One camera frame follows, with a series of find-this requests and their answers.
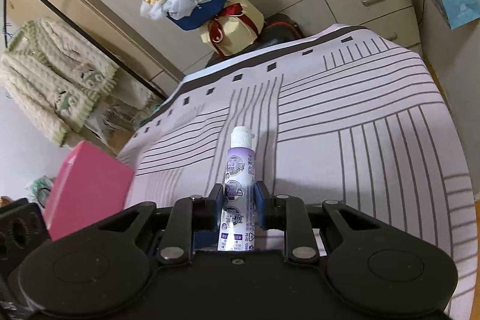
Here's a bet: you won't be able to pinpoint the striped white tablecloth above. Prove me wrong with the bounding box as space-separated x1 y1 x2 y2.
116 24 477 309

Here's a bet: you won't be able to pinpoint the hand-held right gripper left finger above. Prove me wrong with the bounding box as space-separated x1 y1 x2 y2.
98 184 226 265

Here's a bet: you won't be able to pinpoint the purple white tube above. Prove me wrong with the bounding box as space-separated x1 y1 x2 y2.
217 126 257 252

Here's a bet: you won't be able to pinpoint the black clothes rack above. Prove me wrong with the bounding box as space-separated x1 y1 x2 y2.
3 0 169 99

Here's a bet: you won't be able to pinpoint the cream fluffy pajama pants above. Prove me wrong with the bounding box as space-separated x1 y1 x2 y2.
86 80 166 156

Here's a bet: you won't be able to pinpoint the cream fluffy cardigan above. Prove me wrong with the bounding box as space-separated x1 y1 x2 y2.
0 17 120 147

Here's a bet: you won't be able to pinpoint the dark stool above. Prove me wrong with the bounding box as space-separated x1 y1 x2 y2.
205 13 304 67

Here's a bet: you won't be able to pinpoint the beige tall cabinet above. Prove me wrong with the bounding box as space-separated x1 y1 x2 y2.
5 0 184 88

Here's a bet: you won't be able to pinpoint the cream gift box red ribbon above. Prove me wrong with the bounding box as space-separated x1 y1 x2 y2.
199 0 265 57

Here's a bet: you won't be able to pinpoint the pink cardboard box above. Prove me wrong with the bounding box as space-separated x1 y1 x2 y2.
42 141 135 241

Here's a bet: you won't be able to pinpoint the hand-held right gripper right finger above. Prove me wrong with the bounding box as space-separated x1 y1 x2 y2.
255 181 384 265

